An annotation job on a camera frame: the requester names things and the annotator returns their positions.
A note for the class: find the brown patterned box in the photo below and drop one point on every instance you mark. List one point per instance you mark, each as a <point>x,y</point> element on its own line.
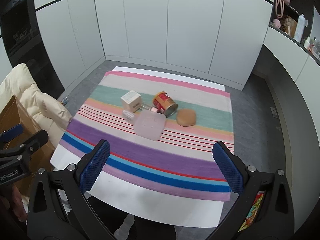
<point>289,26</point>

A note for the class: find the small white jar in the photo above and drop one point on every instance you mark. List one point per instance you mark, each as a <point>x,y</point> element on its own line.
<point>307,43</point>

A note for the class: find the brown cardboard box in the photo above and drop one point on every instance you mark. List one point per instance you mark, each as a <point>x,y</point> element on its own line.
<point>17,115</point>

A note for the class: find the tan round bun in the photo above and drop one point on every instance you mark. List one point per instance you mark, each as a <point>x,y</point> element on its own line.
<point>186,117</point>

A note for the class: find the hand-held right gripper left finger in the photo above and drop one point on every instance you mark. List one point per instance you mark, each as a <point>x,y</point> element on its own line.
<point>96,166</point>

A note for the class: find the small beige cube box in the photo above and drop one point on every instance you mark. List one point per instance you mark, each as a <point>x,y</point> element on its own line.
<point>131,101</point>

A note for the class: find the white spray bottle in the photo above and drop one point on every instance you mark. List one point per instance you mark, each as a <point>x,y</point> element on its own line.
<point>299,27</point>

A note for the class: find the clear plastic bottle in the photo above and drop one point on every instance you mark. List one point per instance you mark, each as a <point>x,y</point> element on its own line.
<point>65,100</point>

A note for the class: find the white wardrobe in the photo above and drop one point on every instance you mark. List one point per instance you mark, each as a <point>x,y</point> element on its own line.
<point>155,25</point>

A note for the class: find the wall outlet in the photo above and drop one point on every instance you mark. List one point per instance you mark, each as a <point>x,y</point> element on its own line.
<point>274,112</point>

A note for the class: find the pink translucent square lid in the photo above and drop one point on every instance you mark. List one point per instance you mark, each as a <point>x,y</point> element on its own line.
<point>150,126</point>

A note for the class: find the black shelf unit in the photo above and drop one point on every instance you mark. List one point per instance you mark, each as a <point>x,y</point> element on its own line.
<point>22,35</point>

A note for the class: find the small pink plush toy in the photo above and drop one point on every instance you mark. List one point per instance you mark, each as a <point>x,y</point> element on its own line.
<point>276,23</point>

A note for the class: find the person's left hand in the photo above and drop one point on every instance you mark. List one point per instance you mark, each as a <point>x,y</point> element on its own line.
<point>10,202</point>

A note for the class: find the white curved counter cabinet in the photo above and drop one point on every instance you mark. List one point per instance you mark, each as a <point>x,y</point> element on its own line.
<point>287,62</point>

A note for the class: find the cream puffer jacket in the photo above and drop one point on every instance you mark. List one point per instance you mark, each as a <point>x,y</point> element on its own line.
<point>37,100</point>

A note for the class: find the striped colourful cloth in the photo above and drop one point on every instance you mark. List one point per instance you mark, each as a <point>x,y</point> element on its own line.
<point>155,155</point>

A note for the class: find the clear bottle with pink cap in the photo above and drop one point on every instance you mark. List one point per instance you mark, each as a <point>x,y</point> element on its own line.
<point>155,110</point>

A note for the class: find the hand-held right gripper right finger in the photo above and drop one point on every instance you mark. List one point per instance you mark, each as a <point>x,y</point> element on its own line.
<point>228,171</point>

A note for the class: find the red can with yellow lid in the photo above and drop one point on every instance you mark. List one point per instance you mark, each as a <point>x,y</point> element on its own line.
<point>165,103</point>

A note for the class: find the colourful picture book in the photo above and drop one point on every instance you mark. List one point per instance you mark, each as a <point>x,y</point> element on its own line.
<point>252,212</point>

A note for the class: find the striped tablecloth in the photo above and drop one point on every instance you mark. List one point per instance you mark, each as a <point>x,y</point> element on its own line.
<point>140,205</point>

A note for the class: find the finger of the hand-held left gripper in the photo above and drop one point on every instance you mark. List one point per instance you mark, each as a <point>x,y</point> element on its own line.
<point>12,131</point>
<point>33,140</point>

